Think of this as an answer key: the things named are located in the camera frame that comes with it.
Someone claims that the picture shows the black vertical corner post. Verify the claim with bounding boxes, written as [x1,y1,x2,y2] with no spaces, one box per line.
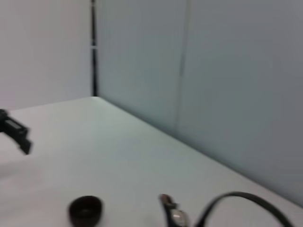
[91,0,99,97]

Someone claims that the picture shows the small black teacup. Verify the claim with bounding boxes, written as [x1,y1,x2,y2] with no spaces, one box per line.
[68,195,104,227]

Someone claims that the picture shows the black round teapot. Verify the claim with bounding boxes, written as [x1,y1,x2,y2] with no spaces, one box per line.
[158,191,295,227]

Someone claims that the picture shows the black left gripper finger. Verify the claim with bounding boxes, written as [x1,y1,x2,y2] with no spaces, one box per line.
[0,108,34,156]

